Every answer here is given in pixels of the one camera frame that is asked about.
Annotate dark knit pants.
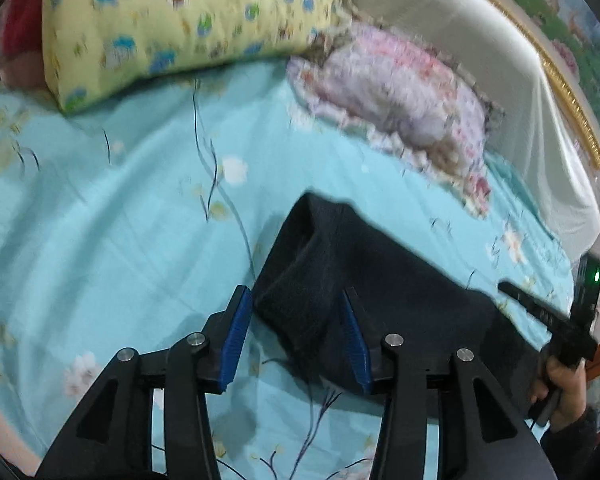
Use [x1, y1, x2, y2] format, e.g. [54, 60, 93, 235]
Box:
[254, 191, 556, 421]

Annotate gold framed painting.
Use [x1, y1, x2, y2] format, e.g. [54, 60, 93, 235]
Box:
[440, 0, 600, 168]

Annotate white covered headboard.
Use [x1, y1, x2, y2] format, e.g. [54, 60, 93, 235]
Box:
[340, 0, 600, 261]

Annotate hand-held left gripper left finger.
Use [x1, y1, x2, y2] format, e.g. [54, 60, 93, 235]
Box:
[35, 285, 253, 480]

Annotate person's right hand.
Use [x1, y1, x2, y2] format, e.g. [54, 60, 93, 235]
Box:
[527, 355, 588, 433]

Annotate yellow bear print pillow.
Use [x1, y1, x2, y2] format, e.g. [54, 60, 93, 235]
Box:
[41, 0, 353, 113]

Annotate red cloth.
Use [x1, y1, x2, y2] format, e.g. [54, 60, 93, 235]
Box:
[0, 0, 46, 91]

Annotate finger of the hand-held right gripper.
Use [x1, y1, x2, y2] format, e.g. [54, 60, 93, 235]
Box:
[497, 281, 576, 336]

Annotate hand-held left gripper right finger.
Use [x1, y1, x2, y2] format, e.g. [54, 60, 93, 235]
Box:
[341, 287, 556, 480]

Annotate person's right forearm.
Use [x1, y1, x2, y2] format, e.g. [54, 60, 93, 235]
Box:
[540, 407, 600, 480]

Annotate floral ruffled pillow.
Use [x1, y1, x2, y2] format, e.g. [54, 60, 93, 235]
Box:
[286, 22, 506, 218]

